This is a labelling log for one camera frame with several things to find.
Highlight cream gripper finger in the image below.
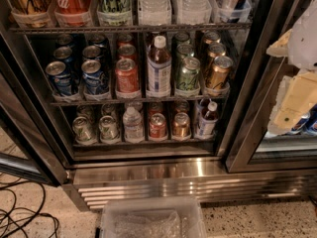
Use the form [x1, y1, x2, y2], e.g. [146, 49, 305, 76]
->
[267, 70, 317, 135]
[266, 29, 292, 58]

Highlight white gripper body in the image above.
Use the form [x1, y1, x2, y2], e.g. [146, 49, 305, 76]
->
[287, 0, 317, 71]

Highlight orange soda can front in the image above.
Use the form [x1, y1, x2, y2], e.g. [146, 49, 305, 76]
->
[172, 112, 191, 141]

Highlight orange soda can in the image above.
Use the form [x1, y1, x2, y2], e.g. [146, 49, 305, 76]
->
[173, 100, 190, 114]
[172, 112, 191, 141]

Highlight blue pepsi can right fridge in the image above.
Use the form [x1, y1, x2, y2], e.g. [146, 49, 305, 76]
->
[290, 112, 310, 135]

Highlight gold can middle shelf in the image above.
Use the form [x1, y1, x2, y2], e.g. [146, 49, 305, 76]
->
[205, 56, 233, 90]

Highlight fridge glass door right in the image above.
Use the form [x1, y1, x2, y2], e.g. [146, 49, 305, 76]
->
[218, 0, 317, 174]

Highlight tea bottle bottom shelf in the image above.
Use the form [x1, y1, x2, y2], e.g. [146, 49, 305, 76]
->
[197, 101, 218, 136]

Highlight tea bottle shelf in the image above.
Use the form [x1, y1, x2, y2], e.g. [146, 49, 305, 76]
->
[197, 101, 218, 136]
[147, 36, 171, 97]

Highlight green can middle shelf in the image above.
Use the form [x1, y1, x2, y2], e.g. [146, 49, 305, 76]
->
[175, 57, 200, 96]

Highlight orange soda can behind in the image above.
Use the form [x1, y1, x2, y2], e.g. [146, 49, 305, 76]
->
[173, 100, 190, 114]

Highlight tea bottle middle shelf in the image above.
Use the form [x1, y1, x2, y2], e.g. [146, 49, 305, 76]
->
[147, 36, 171, 97]

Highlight red can bottom rear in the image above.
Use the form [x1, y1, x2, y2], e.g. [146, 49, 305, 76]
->
[149, 102, 164, 115]

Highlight red can bottom shelf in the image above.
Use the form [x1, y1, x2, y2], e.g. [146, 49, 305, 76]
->
[150, 113, 166, 140]

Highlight red can shelf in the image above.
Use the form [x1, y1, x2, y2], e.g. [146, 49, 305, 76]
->
[150, 113, 166, 140]
[115, 59, 140, 98]

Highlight red can middle shelf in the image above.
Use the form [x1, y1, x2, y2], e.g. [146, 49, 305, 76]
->
[115, 59, 140, 98]

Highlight water bottle bottom shelf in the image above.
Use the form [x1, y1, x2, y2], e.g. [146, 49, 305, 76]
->
[123, 107, 145, 143]

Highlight blue pepsi can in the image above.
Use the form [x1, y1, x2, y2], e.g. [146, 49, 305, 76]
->
[81, 59, 109, 95]
[46, 60, 78, 96]

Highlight green can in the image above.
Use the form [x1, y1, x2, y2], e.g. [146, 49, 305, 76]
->
[72, 116, 97, 145]
[98, 116, 120, 143]

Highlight green can bottom left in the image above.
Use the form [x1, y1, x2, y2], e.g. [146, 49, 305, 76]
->
[72, 116, 97, 145]

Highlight blue pepsi can left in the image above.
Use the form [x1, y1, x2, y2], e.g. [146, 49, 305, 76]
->
[46, 60, 78, 96]

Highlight clear plastic bin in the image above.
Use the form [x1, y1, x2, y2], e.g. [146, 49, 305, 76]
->
[100, 196, 207, 238]

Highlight coca cola bottle top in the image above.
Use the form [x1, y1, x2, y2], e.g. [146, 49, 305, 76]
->
[54, 0, 91, 27]

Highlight black floor cables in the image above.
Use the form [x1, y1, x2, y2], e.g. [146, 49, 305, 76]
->
[0, 172, 60, 238]

